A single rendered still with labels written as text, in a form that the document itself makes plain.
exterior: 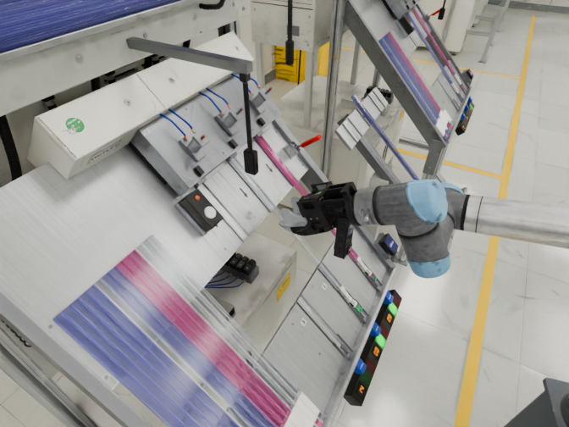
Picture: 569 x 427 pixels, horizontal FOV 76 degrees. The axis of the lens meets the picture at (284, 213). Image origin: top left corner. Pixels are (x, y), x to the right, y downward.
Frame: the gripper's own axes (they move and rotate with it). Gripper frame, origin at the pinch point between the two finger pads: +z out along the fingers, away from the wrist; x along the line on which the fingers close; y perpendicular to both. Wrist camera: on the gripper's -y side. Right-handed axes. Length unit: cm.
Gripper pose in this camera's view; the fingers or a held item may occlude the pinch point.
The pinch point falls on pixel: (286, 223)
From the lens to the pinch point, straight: 84.6
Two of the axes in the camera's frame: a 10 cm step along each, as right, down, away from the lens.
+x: -4.9, 5.8, -6.5
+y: -4.3, -8.1, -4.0
